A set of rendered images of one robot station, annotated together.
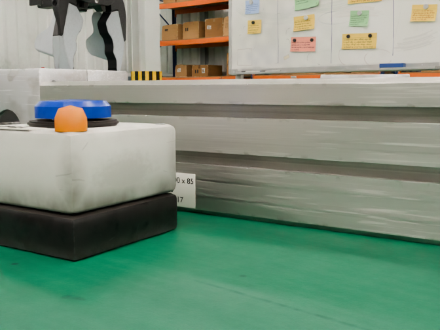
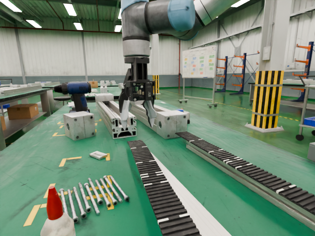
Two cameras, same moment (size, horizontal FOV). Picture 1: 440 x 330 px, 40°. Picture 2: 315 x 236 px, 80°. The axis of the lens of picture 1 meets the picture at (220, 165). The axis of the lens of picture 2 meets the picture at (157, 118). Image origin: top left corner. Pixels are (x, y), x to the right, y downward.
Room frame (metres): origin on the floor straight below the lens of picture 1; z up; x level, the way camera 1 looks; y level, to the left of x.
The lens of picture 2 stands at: (1.19, 0.53, 1.02)
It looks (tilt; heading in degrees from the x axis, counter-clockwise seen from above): 13 degrees down; 215
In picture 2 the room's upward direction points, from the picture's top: 1 degrees counter-clockwise
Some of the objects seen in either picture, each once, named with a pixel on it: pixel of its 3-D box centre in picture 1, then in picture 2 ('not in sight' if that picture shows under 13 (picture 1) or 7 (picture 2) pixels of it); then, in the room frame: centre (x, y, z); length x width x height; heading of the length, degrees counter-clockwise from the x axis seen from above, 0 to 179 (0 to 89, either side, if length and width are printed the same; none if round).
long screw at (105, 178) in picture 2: not in sight; (112, 188); (0.94, 0.24, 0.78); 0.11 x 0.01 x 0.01; 67
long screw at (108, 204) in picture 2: not in sight; (101, 191); (0.96, 0.23, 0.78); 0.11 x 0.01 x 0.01; 65
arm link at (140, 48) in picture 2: not in sight; (137, 50); (0.76, 0.17, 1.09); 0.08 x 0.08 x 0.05
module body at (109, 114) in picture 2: not in sight; (109, 111); (0.44, -0.33, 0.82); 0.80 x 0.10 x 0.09; 57
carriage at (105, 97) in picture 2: not in sight; (104, 99); (0.30, -0.54, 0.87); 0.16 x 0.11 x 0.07; 57
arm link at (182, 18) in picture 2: not in sight; (172, 17); (0.73, 0.27, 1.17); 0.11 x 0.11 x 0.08; 11
